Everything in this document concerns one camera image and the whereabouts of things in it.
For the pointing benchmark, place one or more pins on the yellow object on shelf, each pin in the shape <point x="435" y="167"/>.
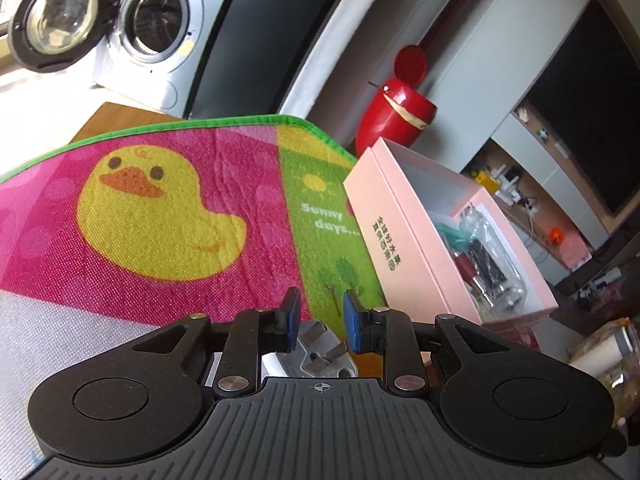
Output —
<point x="487" y="181"/>

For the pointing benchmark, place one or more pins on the white wall charger plug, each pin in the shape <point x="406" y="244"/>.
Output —
<point x="318" y="353"/>

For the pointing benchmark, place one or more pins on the silver washing machine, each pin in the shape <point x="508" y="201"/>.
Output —
<point x="151" y="53"/>

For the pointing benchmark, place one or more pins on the colourful cartoon play mat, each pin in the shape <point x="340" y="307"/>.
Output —
<point x="104" y="239"/>

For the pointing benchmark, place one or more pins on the red trash can with lid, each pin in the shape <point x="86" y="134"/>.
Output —
<point x="398" y="112"/>

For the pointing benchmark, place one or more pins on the black television screen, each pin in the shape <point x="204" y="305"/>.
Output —
<point x="589" y="95"/>

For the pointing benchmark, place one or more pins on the small orange pumpkin figure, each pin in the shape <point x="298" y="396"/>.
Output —
<point x="556" y="237"/>

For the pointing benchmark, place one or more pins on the teal plastic hook tool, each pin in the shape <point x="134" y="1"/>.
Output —
<point x="455" y="239"/>

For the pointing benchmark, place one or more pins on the washing machine round door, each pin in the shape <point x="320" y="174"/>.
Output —
<point x="47" y="36"/>

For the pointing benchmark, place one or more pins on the dark red lipstick tube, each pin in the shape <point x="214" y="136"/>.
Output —
<point x="469" y="274"/>

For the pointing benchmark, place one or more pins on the white tv cabinet shelf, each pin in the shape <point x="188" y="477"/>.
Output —
<point x="542" y="187"/>

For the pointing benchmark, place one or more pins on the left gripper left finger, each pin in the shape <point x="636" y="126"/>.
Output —
<point x="252" y="334"/>

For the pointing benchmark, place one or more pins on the clear plastic bag of parts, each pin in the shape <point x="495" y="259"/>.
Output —
<point x="504" y="286"/>

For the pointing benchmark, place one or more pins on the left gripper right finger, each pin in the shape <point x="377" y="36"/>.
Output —
<point x="391" y="335"/>

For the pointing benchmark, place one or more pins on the pink cardboard box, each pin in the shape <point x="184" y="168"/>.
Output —
<point x="399" y="197"/>

